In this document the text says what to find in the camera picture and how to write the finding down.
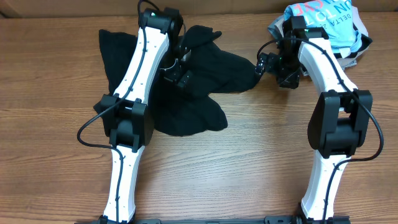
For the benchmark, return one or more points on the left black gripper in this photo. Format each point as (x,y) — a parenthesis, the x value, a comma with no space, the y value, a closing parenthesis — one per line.
(181,78)

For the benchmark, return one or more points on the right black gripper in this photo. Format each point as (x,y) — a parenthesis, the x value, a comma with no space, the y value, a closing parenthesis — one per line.
(261,64)

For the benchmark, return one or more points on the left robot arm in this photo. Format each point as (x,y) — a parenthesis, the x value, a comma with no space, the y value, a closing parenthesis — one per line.
(159,54)

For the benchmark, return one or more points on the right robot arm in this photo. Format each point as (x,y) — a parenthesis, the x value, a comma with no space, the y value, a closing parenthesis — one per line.
(339,122)

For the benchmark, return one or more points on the beige folded garment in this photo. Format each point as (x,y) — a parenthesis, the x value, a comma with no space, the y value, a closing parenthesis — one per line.
(358,25)

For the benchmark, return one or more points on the light blue printed t-shirt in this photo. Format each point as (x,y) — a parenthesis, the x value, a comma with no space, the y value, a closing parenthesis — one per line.
(335,16)

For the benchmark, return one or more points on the black folded garment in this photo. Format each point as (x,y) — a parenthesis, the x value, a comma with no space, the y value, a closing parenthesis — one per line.
(365,43)

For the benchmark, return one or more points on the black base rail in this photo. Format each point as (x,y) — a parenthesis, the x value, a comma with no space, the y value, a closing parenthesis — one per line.
(211,221)

